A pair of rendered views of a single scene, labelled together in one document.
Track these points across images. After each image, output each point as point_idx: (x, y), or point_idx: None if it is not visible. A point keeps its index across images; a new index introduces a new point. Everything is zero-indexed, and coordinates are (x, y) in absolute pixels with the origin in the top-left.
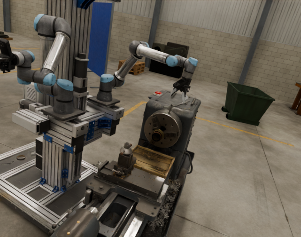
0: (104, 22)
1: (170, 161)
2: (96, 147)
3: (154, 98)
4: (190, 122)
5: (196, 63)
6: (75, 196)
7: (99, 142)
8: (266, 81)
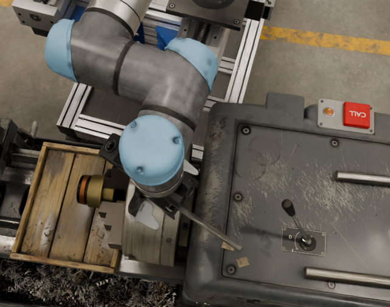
0: None
1: (100, 262)
2: (362, 84)
3: (270, 114)
4: (188, 286)
5: (138, 178)
6: (137, 115)
7: None
8: None
